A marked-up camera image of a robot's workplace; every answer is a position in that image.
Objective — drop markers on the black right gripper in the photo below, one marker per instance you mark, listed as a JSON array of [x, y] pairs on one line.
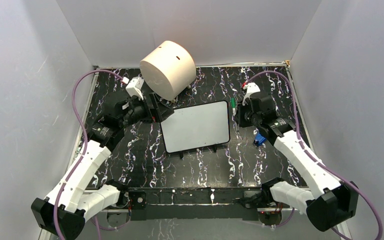
[[240, 121]]

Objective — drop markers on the green marker cap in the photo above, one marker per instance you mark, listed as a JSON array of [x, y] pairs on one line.
[[233, 103]]

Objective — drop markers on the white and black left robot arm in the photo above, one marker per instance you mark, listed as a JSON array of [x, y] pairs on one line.
[[65, 210]]

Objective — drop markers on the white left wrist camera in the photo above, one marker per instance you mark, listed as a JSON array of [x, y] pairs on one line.
[[134, 86]]

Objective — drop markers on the blue stapler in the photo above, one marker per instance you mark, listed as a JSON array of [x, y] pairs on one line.
[[259, 140]]

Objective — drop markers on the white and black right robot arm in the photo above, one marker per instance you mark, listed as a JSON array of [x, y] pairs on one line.
[[328, 201]]

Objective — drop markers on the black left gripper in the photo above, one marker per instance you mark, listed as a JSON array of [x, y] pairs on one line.
[[158, 112]]

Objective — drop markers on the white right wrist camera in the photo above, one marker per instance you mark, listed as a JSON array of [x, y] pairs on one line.
[[249, 88]]

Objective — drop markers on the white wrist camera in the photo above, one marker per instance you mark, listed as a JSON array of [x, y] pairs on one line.
[[134, 86], [249, 88]]

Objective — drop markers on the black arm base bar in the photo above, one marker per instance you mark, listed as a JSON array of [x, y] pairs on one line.
[[192, 202]]

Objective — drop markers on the cream cylindrical container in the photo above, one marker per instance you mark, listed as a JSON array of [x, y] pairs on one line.
[[168, 70]]

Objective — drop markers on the black framed whiteboard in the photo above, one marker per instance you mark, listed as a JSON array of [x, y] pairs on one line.
[[198, 126]]

